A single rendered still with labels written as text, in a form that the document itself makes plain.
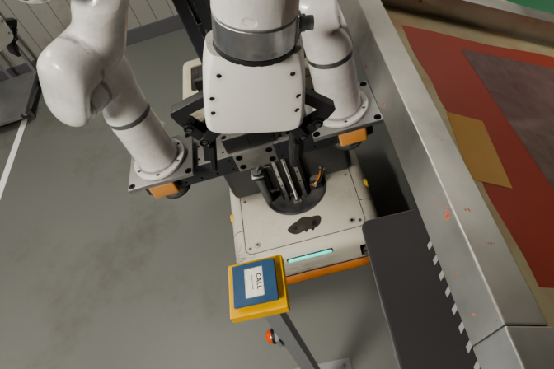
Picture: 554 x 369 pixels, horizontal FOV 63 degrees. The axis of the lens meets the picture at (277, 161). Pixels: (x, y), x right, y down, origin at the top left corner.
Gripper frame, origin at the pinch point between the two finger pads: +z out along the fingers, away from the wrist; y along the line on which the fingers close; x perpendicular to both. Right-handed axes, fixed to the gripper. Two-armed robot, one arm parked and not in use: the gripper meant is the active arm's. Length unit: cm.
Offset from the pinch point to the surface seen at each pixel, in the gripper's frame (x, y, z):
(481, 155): 5.3, -23.8, -3.9
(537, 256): 17.6, -23.9, -3.8
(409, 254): -11, -34, 46
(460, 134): 2.4, -22.6, -4.2
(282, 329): -10, -9, 77
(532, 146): 2.5, -32.2, -1.8
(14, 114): -233, 157, 193
